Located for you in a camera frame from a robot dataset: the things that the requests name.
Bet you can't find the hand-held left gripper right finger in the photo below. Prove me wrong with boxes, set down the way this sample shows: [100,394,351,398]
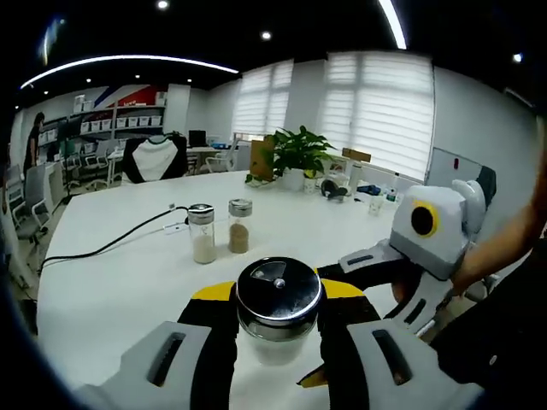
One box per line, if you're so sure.
[317,277,485,410]

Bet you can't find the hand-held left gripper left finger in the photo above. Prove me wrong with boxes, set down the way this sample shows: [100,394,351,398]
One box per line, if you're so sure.
[74,280,239,410]

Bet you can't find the seasoning bottle pale grey contents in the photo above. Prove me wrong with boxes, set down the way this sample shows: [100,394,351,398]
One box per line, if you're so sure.
[235,255,325,367]

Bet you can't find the tall seasoning bottle white contents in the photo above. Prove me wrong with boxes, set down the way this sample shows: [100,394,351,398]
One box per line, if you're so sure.
[187,202,218,266]

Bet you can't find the seasoning bottle brown contents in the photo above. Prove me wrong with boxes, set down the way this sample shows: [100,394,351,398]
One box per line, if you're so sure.
[227,197,255,255]

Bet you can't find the whiteboard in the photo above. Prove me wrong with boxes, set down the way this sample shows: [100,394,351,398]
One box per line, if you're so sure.
[426,145,486,190]

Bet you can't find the black headphones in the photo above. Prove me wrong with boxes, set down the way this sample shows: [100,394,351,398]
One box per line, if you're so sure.
[320,178,350,203]

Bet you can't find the person's black clothing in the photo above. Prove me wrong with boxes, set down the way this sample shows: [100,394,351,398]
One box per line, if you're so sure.
[430,237,547,386]

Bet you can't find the white cylindrical tumbler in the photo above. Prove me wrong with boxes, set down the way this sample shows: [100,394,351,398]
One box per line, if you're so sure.
[350,161,365,191]

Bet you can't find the flat cardboard box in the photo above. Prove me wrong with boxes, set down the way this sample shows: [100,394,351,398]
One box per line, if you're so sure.
[341,146,373,164]

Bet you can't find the potted green plant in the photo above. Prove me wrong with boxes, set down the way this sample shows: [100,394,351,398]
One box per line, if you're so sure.
[244,124,339,193]

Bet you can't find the wide white window blind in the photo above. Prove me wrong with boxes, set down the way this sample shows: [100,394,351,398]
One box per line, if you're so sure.
[320,51,436,181]

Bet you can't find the brown cardboard panel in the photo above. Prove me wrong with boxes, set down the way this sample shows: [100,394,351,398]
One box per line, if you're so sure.
[249,139,276,183]

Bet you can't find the narrow white window blind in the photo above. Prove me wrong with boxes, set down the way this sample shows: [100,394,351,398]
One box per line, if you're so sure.
[232,59,297,142]

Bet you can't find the chair with black white shirt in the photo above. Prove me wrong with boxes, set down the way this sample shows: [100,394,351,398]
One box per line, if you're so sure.
[121,132,190,185]

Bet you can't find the straight ceiling light strip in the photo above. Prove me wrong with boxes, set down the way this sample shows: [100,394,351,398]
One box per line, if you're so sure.
[377,0,409,50]

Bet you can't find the grey office chair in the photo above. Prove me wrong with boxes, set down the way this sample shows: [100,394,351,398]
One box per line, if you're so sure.
[16,163,50,241]

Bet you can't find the black stand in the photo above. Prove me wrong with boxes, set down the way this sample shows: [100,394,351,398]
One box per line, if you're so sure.
[56,119,78,200]

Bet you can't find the storage shelf with white bins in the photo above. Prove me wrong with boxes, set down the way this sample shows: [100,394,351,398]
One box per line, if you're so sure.
[38,91,169,149]

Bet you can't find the curved ceiling light strip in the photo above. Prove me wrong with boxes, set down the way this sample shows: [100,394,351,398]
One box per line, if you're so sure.
[21,54,241,91]

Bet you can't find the black table cable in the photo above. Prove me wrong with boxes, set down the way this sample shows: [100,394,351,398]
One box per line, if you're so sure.
[39,204,191,275]

